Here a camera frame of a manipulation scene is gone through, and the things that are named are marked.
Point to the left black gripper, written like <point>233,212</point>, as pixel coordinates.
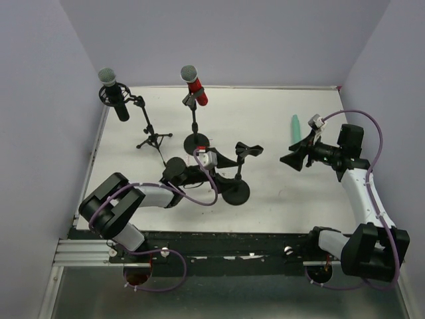
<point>212,170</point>

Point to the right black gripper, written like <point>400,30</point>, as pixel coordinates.
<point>309,150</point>

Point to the round-base mic stand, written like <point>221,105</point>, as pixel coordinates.
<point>241,151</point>
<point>195,140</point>

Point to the black tripod mic stand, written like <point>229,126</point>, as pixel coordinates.
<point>153,138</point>

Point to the red glitter microphone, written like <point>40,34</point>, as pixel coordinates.
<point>189,74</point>

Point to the black glitter microphone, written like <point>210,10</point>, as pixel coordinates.
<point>111,94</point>

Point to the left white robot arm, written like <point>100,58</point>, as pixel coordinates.
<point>109,208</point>

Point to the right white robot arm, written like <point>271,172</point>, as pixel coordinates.
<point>376,248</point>

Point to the teal green microphone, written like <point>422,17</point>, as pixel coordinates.
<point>295,129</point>

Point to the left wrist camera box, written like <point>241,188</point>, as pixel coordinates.
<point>206,158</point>

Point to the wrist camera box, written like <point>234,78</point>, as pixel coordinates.
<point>317,124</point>
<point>206,158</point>

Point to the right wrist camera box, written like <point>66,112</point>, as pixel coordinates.
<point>317,124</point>

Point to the black front mounting rail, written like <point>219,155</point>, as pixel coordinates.
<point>224,254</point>

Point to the aluminium frame profile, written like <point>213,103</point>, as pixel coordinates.
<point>77,249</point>

